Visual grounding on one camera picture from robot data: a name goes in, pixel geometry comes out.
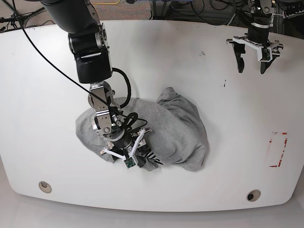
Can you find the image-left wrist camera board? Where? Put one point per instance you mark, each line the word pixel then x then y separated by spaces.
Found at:
pixel 130 162

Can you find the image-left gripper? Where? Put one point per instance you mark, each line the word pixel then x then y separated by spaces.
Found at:
pixel 125 144

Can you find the white power strip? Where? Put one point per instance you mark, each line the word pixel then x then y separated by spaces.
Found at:
pixel 293 11

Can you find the grey printed T-shirt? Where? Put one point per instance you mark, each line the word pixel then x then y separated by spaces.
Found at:
pixel 178 136

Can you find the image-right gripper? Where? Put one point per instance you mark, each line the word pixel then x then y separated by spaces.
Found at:
pixel 257 39

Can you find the left table cable grommet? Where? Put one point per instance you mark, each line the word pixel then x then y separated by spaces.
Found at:
pixel 45 187

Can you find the grey metal frame leg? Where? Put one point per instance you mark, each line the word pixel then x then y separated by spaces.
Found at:
pixel 160 8

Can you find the red tape rectangle marking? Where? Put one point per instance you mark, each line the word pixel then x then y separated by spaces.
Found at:
pixel 276 149

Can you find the right table cable grommet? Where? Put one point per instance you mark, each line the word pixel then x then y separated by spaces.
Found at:
pixel 253 195

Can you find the black tripod legs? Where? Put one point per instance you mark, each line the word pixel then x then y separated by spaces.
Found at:
pixel 12 20

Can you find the table cable grommet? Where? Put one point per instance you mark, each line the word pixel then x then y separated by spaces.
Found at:
pixel 253 195
pixel 45 187

